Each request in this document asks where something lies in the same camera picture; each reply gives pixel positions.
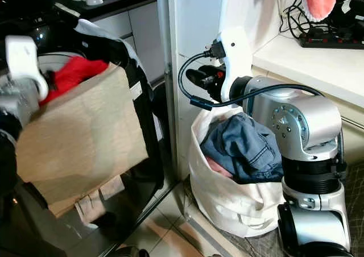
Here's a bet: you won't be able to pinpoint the white kitchen cabinet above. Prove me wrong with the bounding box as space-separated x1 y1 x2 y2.
100 0 164 82

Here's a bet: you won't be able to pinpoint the blue denim jeans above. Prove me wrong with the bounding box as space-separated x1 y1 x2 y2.
200 112 285 184

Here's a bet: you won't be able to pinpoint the pink garment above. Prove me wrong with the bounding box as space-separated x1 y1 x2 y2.
205 156 235 179

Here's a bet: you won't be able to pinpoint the red garment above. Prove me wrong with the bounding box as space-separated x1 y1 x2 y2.
41 55 110 105

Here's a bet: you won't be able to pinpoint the white fabric laundry bag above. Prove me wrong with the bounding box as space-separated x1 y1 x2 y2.
188 105 286 238

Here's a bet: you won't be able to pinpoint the black power strip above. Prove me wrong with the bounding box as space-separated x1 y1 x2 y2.
298 32 364 49

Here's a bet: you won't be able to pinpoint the pink fluffy mitt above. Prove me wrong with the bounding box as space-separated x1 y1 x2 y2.
298 0 340 23

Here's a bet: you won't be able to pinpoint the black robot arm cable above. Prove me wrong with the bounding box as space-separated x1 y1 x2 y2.
177 51 326 110

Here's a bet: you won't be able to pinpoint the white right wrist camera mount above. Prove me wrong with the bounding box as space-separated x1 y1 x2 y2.
215 26 253 102

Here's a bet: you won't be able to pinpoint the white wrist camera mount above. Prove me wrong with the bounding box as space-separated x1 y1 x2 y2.
215 26 253 102
6 35 49 102

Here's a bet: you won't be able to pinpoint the black tangled power cables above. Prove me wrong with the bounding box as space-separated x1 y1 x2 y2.
279 0 328 40

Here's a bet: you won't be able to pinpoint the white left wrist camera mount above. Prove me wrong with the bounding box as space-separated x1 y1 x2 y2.
6 35 49 102

